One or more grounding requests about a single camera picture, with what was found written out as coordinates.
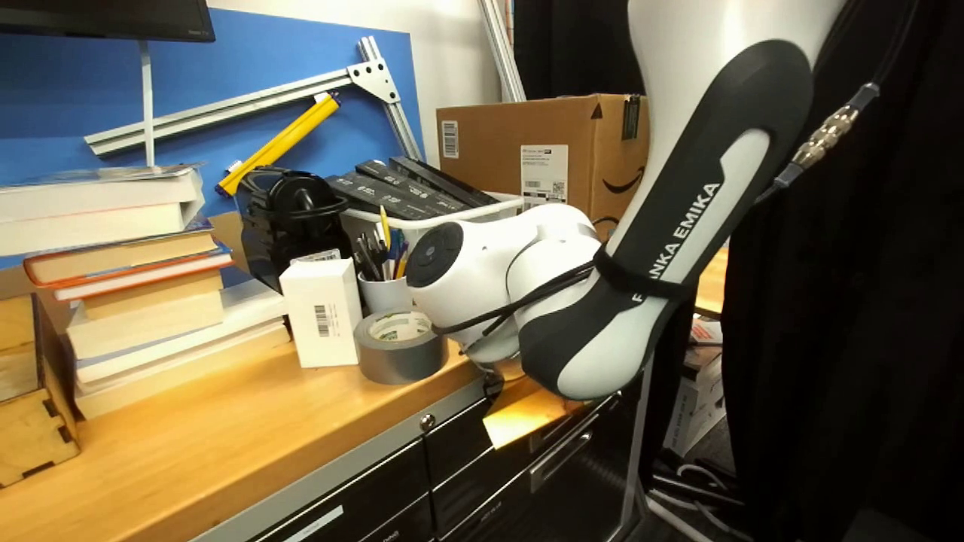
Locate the white pen cup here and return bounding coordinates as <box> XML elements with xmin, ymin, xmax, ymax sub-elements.
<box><xmin>357</xmin><ymin>276</ymin><xmax>413</xmax><ymax>312</ymax></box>

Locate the black monitor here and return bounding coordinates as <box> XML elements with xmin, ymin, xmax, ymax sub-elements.
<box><xmin>0</xmin><ymin>0</ymin><xmax>213</xmax><ymax>41</ymax></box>

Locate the wooden laser-cut box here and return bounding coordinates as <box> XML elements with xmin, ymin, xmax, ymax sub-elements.
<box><xmin>0</xmin><ymin>269</ymin><xmax>77</xmax><ymax>488</ymax></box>

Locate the small white box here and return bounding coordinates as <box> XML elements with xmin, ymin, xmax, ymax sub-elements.
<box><xmin>280</xmin><ymin>250</ymin><xmax>361</xmax><ymax>367</ymax></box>

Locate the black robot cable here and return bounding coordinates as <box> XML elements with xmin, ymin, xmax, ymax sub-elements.
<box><xmin>429</xmin><ymin>252</ymin><xmax>605</xmax><ymax>340</ymax></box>

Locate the grey drawer cabinet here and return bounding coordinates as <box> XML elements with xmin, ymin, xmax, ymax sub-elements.
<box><xmin>192</xmin><ymin>375</ymin><xmax>627</xmax><ymax>542</ymax></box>

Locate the Amazon cardboard box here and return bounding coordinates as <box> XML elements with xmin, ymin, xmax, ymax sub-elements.
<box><xmin>435</xmin><ymin>94</ymin><xmax>649</xmax><ymax>235</ymax></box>

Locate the stack of books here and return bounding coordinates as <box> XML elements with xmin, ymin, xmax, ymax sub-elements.
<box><xmin>0</xmin><ymin>165</ymin><xmax>287</xmax><ymax>420</ymax></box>

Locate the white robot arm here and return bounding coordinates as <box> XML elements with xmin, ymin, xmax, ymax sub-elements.
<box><xmin>405</xmin><ymin>0</ymin><xmax>847</xmax><ymax>401</ymax></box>

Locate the grey duct tape roll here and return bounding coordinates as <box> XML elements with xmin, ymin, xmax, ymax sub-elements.
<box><xmin>356</xmin><ymin>310</ymin><xmax>441</xmax><ymax>386</ymax></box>

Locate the grey drawer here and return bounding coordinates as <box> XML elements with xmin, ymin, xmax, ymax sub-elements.
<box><xmin>426</xmin><ymin>398</ymin><xmax>621</xmax><ymax>542</ymax></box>

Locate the aluminium rail frame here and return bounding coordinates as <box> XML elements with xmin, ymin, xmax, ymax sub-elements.
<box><xmin>83</xmin><ymin>36</ymin><xmax>422</xmax><ymax>159</ymax></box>

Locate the yellow bar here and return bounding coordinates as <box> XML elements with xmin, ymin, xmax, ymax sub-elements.
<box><xmin>217</xmin><ymin>94</ymin><xmax>336</xmax><ymax>197</ymax></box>

